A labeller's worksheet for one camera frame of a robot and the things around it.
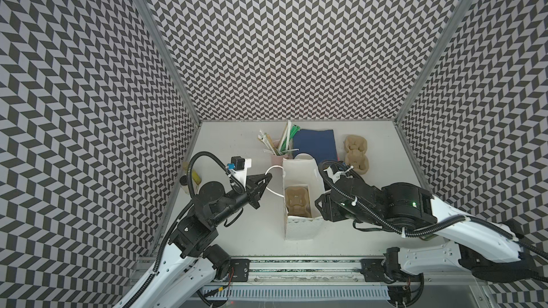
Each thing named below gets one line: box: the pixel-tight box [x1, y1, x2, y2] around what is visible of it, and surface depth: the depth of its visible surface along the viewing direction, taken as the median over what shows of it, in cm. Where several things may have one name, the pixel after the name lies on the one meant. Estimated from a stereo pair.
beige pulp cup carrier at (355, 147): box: [343, 134, 369, 175], surface depth 99 cm
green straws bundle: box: [277, 119, 301, 155], surface depth 95 cm
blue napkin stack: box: [292, 129, 338, 165], surface depth 104 cm
